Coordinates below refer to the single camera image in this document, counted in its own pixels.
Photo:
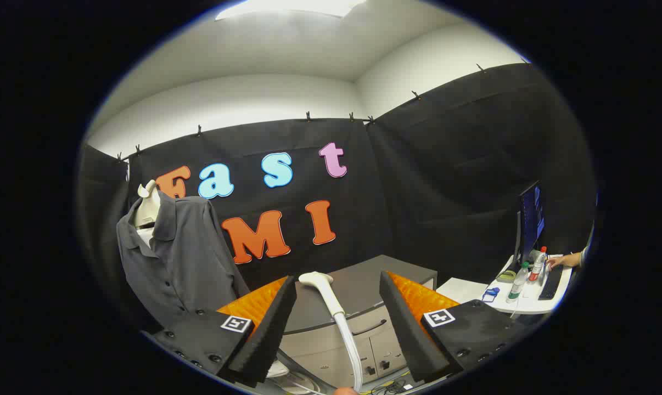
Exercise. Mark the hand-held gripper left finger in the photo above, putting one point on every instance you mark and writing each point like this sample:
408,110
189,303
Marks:
268,334

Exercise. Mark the grey button shirt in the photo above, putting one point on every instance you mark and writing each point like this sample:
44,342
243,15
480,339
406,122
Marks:
188,258

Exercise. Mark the white desk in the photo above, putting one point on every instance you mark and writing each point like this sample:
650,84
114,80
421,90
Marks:
463,289

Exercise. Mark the grey cabinet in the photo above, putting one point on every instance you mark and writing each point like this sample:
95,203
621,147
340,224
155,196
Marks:
358,285

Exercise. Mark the ceiling light panel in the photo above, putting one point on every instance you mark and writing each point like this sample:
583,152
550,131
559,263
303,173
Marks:
287,6

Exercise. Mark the cream garment hanger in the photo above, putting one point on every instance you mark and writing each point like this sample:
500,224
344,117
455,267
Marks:
147,211

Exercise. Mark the clear bottle green label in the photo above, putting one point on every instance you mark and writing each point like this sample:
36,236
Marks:
516,285

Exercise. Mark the black computer monitor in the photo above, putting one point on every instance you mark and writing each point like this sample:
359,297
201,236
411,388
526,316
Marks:
530,219

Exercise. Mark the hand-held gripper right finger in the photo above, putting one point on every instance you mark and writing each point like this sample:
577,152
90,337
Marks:
413,334

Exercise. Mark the black keyboard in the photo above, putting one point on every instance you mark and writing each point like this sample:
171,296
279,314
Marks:
550,282

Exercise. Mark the clear bottle red cap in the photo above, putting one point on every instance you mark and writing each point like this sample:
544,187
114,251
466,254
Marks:
537,266

